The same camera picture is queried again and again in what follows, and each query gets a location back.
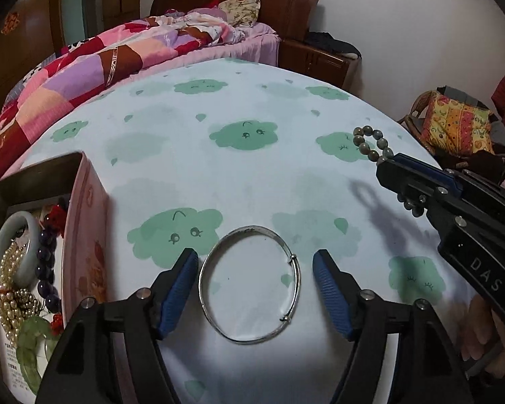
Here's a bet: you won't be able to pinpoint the pale jade bangle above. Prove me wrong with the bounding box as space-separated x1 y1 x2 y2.
0 210 40 291

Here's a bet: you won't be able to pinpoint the wooden headboard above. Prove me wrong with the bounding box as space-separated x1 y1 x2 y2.
149 0 323 43

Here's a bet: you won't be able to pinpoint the dark clothes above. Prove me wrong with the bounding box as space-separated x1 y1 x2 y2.
305 31 363 60

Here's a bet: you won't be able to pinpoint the wooden nightstand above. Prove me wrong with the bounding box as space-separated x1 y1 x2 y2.
278 38 361 90

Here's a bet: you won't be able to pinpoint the metal tin box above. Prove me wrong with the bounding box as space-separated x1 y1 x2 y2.
0 151 110 404

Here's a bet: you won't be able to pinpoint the red cord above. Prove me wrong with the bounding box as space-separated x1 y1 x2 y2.
46 196 70 238

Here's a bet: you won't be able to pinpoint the cloud print tablecloth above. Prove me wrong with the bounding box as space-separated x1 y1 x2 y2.
0 57 489 404

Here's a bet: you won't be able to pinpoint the purple bead bracelet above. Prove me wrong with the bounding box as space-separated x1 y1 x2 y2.
34 229 64 314

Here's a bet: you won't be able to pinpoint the floral pillow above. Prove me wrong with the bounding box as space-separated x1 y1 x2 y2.
218 0 262 28

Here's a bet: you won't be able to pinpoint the red paper decoration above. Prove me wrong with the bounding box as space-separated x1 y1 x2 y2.
2 10 20 35

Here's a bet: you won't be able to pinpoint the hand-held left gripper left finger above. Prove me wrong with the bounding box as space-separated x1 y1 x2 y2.
34 247 199 404

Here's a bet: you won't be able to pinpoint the green jade pendant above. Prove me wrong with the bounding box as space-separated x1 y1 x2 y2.
16 313 64 394

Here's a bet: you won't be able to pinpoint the person's right hand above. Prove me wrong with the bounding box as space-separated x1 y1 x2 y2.
460 297 504 363

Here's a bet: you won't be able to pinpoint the grey green bead bracelet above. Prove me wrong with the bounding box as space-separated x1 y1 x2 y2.
352 124 426 218

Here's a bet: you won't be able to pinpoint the pearl bead bracelet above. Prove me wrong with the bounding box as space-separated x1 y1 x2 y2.
0 242 45 346

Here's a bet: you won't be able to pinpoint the patchwork quilt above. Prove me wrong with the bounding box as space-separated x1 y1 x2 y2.
0 13 245 186

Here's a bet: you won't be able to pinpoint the silver bangle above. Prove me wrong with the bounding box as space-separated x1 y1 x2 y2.
198 225 302 343

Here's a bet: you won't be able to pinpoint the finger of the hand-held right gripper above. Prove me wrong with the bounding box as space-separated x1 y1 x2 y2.
376 161 442 217
393 154 505 213

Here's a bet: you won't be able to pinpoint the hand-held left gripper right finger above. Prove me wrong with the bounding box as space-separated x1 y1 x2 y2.
312 249 476 404

